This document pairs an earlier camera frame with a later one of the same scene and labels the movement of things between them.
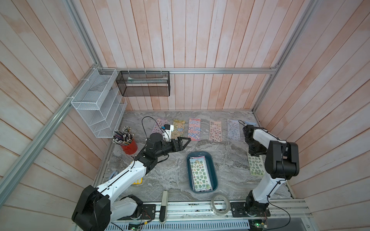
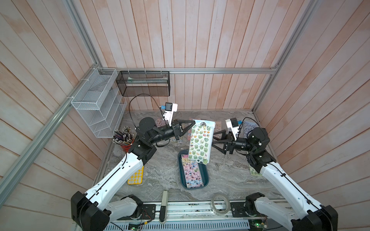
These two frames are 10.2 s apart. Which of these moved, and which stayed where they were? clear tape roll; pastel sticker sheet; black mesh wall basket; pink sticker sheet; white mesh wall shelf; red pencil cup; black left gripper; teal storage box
Moved: teal storage box; black left gripper
Stayed: white mesh wall shelf; red pencil cup; pink sticker sheet; pastel sticker sheet; clear tape roll; black mesh wall basket
